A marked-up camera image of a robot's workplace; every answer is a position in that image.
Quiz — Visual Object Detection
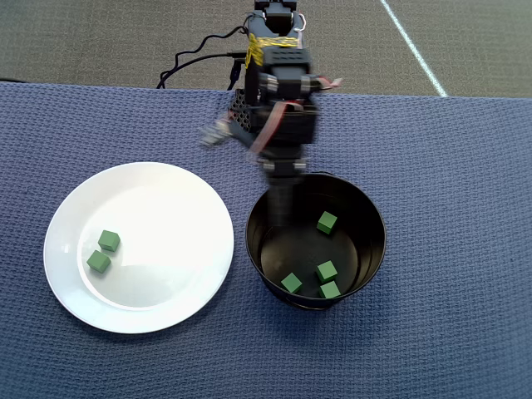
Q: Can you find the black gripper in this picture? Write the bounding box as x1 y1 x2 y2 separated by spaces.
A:
249 101 320 229

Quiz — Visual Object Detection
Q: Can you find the green cube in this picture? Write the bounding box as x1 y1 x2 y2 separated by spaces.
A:
315 260 338 285
318 280 342 299
280 272 303 294
97 229 121 253
316 210 338 235
86 249 112 274

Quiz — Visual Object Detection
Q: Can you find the white round plate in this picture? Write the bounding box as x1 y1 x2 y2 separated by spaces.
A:
42 160 236 335

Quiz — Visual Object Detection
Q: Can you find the black metal bucket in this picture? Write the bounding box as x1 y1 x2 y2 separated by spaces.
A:
244 170 387 312

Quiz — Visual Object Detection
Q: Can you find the blue woven table cloth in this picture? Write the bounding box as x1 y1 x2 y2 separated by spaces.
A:
0 81 532 399

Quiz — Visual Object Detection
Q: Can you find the red white servo wire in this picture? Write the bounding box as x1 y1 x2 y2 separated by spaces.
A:
248 101 293 155

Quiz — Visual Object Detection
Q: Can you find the short black cable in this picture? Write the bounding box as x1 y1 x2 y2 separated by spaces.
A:
226 57 243 91

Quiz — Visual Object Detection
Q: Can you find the thick black cable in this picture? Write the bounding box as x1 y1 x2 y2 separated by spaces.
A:
156 49 250 91

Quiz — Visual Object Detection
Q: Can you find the thin black cable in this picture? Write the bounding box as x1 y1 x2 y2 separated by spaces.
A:
155 24 250 91

